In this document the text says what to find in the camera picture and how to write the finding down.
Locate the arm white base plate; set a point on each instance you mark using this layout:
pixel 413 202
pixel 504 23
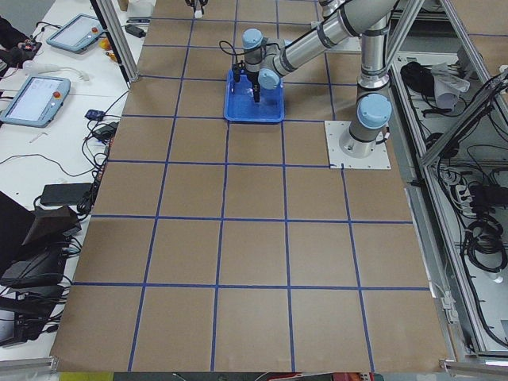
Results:
pixel 346 153

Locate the small blue black device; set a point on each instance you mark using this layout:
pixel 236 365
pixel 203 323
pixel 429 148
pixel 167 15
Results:
pixel 95 115

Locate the aluminium frame post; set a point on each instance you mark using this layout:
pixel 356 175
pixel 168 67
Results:
pixel 107 16

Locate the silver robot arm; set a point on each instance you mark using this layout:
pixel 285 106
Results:
pixel 336 68

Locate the lower teach pendant tablet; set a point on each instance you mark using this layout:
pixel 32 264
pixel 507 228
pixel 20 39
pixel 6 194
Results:
pixel 37 102

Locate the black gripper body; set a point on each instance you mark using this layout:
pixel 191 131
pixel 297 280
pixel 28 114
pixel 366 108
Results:
pixel 252 78

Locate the blue plastic tray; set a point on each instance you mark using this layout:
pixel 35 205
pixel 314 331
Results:
pixel 240 107

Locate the black power adapter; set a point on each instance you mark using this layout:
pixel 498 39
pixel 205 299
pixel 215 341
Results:
pixel 64 194

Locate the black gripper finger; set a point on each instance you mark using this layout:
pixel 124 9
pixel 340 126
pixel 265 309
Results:
pixel 256 93
pixel 192 4
pixel 203 3

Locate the teach pendant tablet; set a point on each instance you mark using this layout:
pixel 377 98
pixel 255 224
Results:
pixel 37 102
pixel 77 35

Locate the upper teach pendant tablet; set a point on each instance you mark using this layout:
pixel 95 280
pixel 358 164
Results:
pixel 77 35

